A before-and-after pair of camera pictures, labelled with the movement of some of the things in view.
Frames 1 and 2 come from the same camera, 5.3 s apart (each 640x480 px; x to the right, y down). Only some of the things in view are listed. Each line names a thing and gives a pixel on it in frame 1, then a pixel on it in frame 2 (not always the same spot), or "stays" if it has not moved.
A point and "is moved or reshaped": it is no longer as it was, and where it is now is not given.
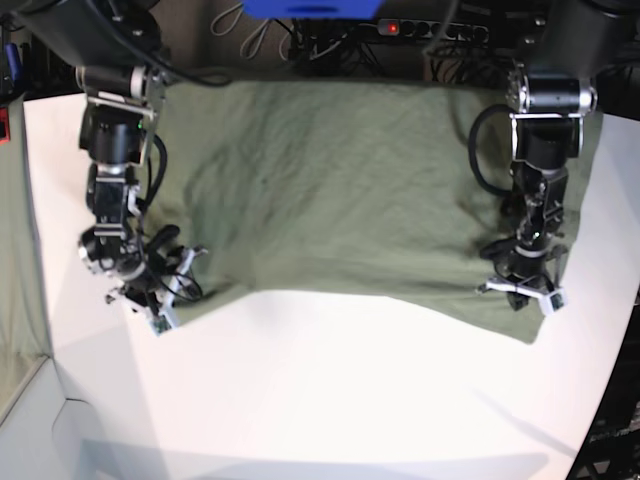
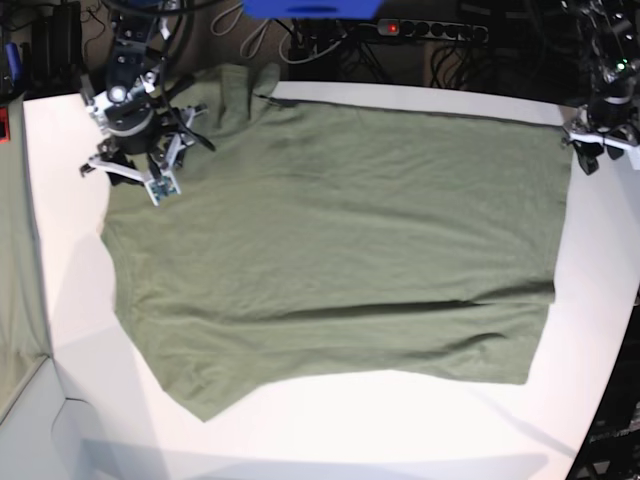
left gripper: (164, 278) -> (160, 143)
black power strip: (443, 30) stays
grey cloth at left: (24, 343) stays
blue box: (313, 9) stays
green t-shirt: (360, 188) is moved or reshaped
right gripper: (522, 268) -> (602, 122)
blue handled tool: (13, 60) stays
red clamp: (5, 134) stays
